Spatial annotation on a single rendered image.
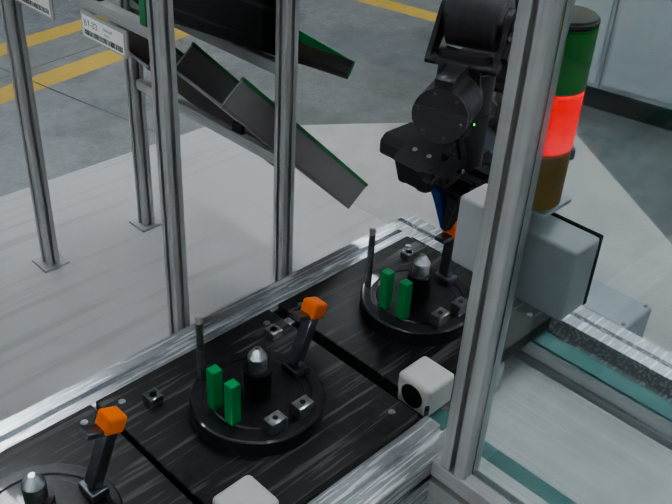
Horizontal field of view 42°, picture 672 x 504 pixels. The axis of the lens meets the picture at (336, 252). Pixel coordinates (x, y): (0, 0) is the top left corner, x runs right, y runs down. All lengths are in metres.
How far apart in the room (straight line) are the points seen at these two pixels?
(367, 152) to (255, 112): 0.63
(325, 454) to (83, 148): 2.82
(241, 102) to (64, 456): 0.45
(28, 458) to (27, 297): 0.43
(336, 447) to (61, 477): 0.26
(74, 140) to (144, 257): 2.33
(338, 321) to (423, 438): 0.20
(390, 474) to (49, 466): 0.32
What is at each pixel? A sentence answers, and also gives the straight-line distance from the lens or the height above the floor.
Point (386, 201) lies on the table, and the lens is 1.51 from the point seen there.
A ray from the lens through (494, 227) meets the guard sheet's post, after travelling 0.73.
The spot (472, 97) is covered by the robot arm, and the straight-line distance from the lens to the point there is 0.88.
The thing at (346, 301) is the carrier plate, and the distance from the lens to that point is 1.08.
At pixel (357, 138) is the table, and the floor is 0.86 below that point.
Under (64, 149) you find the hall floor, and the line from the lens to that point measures 3.60.
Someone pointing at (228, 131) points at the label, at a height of 1.11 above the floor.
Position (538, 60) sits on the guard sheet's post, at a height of 1.39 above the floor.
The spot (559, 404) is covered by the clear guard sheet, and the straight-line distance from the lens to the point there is 0.78.
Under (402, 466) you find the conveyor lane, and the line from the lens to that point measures 0.90.
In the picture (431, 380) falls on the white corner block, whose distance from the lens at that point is 0.95.
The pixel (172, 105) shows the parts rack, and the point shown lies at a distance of 0.93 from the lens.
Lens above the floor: 1.62
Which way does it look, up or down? 34 degrees down
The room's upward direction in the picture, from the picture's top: 4 degrees clockwise
